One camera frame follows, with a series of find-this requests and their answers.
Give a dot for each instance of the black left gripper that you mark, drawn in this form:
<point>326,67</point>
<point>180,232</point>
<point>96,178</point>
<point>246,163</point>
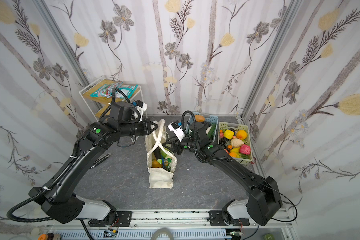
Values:
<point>147,127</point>

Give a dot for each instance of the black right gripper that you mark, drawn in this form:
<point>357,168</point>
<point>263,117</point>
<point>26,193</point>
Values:
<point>176,144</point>

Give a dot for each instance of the green snack packet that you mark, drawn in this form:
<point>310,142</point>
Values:
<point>167,163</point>

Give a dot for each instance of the orange bell pepper toy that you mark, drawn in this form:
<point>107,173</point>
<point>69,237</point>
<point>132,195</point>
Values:
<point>156,164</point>

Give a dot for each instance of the cream canvas grocery bag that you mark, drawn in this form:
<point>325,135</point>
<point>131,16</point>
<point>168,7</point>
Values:
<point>161,161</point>

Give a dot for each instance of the green cabbage toy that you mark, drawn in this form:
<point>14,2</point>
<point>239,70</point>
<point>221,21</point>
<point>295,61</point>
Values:
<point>165,153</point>

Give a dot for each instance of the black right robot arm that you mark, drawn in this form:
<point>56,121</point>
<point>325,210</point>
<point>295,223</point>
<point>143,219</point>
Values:
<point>264,198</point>

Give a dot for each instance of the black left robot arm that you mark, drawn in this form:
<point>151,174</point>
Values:
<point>57,198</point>

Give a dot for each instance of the brown potato toy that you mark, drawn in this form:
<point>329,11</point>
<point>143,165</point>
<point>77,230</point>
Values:
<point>199,118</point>

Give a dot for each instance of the blue plastic vegetable basket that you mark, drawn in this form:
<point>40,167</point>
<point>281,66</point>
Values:
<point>210,120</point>

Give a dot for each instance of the yellow citron toy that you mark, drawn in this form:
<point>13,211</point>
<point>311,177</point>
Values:
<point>228,134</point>

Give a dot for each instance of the red teal snack packet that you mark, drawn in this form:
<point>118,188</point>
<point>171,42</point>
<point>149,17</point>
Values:
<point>106,90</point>

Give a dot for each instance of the green plastic fruit basket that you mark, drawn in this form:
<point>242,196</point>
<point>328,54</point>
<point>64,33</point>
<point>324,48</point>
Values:
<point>225,143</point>

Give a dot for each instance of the beige pear toy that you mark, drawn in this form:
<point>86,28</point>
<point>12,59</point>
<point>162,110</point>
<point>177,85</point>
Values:
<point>236,143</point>

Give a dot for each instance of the orange fruit toy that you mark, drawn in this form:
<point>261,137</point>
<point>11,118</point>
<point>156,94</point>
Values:
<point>242,135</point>

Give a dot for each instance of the pink dragon fruit toy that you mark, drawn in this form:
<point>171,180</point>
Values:
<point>245,149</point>

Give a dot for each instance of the black pen on table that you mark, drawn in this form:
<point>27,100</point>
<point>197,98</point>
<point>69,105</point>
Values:
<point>100,160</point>

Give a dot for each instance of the white wire two-tier shelf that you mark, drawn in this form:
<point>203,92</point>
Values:
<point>87,94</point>

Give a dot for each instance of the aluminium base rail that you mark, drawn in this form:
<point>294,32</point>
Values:
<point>194,224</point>

